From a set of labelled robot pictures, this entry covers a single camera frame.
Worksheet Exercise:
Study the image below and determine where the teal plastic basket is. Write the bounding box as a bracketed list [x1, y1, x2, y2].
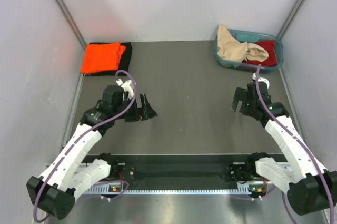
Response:
[213, 24, 284, 74]

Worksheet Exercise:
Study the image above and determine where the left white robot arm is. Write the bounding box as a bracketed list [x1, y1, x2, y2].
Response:
[26, 80, 157, 223]

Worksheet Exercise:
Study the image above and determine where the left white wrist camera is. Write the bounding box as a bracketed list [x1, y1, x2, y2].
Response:
[116, 79, 134, 100]

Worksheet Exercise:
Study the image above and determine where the grey slotted cable duct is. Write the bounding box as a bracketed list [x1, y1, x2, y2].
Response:
[84, 182, 274, 198]

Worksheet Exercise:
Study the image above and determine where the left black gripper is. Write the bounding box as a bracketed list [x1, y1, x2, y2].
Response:
[113, 93, 157, 122]

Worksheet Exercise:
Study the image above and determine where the black folded t shirt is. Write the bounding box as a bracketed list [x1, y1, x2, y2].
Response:
[84, 42, 132, 76]

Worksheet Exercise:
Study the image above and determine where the orange folded t shirt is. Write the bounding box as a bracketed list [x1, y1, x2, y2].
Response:
[81, 42, 126, 75]

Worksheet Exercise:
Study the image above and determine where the beige t shirt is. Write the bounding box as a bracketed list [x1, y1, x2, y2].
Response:
[217, 24, 270, 63]

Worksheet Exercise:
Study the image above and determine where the red t shirt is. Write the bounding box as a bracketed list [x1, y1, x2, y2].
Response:
[242, 40, 277, 67]

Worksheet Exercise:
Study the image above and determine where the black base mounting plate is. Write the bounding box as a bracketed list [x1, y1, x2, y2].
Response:
[78, 154, 290, 189]

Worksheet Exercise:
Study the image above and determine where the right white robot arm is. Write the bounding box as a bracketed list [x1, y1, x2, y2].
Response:
[231, 81, 336, 216]

